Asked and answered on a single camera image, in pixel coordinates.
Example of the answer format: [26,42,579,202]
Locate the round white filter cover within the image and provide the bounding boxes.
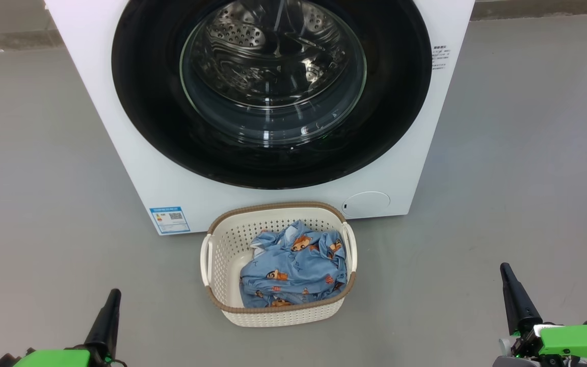
[342,191,391,217]

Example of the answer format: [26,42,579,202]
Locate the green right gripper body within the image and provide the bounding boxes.
[492,318,587,367]

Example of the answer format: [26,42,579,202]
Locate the cream perforated laundry basket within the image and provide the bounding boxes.
[200,202,358,327]

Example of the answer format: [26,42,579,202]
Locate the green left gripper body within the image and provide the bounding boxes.
[0,346,127,367]

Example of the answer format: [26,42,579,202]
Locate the black rimmed glass washer door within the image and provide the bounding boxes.
[112,0,433,190]

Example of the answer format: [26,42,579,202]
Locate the blue cartoon print garment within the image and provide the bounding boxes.
[239,220,349,308]

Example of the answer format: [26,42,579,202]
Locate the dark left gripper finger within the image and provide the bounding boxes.
[84,289,122,358]

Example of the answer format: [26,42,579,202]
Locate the blue energy label sticker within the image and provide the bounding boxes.
[149,206,191,234]

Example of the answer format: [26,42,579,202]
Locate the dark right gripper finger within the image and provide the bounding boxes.
[500,263,544,336]

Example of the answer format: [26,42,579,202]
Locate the white front-load washing machine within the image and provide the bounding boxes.
[44,0,476,236]

